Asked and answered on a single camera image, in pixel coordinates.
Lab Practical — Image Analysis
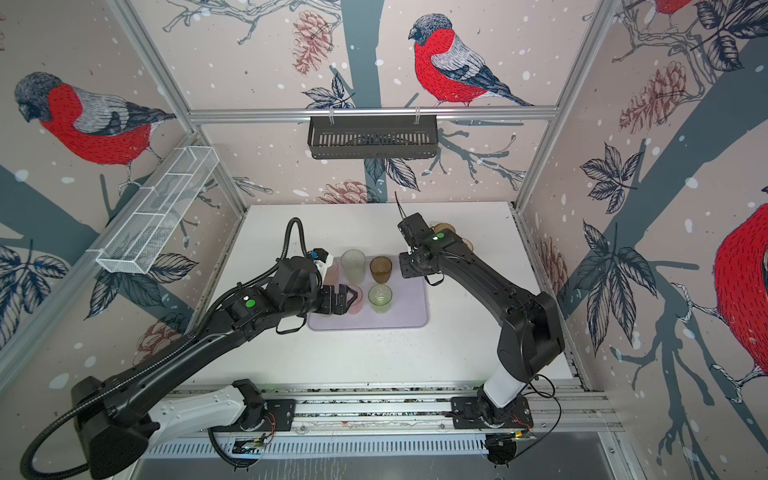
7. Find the pale green textured cup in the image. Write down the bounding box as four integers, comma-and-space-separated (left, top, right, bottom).
341, 249, 368, 285

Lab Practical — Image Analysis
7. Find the lilac plastic tray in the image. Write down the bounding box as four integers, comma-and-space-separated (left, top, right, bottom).
308, 255, 429, 331

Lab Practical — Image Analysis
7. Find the black hanging wire basket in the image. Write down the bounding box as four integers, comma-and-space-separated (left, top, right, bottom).
307, 115, 439, 160

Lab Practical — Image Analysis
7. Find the white wire mesh shelf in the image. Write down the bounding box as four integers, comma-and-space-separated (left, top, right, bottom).
96, 146, 219, 274

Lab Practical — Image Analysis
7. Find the pink smooth cup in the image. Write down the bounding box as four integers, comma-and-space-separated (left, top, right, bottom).
347, 285, 364, 315

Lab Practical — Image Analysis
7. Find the brown textured cup back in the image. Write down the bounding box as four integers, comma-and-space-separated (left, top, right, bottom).
433, 223, 456, 233

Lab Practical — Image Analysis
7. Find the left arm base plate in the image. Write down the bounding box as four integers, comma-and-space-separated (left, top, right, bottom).
236, 399, 297, 433

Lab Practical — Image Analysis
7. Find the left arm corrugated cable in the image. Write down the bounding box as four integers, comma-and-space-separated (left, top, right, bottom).
19, 217, 308, 480

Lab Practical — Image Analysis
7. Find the yellow smooth cup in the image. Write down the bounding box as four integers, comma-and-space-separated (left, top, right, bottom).
461, 237, 474, 252

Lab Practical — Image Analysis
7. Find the brown textured cup front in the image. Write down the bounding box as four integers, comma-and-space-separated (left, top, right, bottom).
369, 256, 393, 284

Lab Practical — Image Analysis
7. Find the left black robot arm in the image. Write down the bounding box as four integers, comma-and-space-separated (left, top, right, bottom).
71, 249, 358, 479

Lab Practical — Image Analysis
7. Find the brown textured cup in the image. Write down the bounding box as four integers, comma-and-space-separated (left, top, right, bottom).
433, 223, 456, 233
369, 256, 393, 284

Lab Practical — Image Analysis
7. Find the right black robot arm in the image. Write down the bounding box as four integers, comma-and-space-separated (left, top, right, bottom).
398, 213, 565, 426

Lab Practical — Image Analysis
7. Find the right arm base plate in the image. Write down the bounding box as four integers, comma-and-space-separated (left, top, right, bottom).
446, 395, 534, 430

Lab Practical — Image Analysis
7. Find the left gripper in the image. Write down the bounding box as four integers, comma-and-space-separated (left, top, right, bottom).
284, 281, 361, 318

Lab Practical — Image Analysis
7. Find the aluminium frame top rail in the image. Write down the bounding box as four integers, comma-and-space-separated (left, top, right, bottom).
187, 106, 560, 125

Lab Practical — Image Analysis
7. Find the pink textured cup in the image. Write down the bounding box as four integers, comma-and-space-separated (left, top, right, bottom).
323, 260, 339, 285

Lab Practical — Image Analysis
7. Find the green smooth cup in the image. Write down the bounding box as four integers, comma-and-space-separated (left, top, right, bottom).
368, 283, 393, 314

